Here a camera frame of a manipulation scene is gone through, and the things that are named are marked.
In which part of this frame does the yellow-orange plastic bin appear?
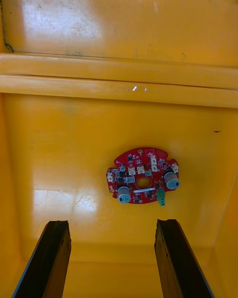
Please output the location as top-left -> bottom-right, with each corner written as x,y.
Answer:
0,74 -> 238,298
0,0 -> 238,90

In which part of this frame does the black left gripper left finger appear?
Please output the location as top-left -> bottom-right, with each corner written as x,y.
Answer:
11,220 -> 72,298

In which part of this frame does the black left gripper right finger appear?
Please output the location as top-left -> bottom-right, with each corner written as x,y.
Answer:
154,219 -> 215,298

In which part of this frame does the round red circuit board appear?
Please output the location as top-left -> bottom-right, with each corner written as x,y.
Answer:
106,147 -> 180,207

